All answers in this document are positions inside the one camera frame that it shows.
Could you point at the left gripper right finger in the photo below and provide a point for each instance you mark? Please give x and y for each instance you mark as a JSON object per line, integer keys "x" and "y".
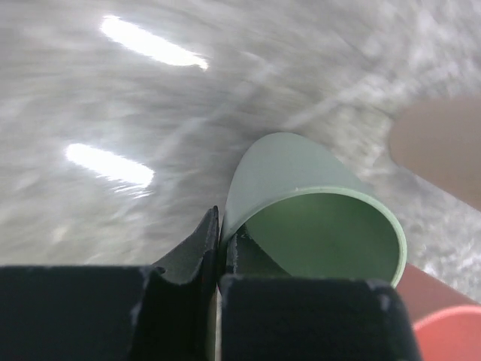
{"x": 313, "y": 319}

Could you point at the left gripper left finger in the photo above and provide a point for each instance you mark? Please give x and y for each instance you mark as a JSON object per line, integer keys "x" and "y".
{"x": 186, "y": 311}

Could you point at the small light green cup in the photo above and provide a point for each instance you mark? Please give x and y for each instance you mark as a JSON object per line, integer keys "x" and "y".
{"x": 294, "y": 209}

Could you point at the salmon pink plastic cup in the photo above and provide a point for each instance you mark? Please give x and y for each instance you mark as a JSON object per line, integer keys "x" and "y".
{"x": 446, "y": 323}

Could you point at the beige plastic cup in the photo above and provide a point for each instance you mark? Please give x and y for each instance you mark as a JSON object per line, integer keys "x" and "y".
{"x": 439, "y": 140}

